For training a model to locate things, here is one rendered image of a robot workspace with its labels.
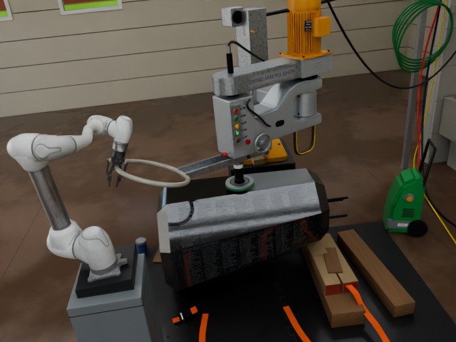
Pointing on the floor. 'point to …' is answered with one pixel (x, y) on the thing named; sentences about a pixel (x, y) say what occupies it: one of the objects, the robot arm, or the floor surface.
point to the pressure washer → (408, 200)
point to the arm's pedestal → (118, 313)
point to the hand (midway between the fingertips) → (113, 181)
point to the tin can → (141, 245)
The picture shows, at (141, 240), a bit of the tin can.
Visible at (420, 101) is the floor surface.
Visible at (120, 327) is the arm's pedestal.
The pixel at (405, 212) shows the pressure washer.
